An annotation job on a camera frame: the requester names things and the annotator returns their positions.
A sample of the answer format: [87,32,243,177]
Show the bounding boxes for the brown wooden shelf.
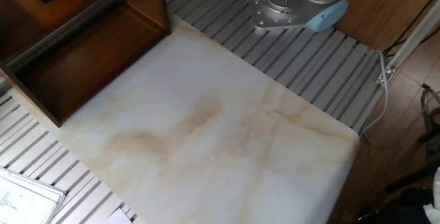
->
[0,0,172,128]

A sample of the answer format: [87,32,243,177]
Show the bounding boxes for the white marble pattern mat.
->
[6,13,360,224]

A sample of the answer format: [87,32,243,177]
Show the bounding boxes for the stack of printed papers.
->
[0,166,67,224]

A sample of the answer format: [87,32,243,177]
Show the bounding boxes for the single printed paper sheet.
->
[104,208,133,224]

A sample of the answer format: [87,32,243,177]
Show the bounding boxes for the light grey cable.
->
[358,49,391,139]

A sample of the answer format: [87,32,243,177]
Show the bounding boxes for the aluminium frame beam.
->
[375,0,440,86]

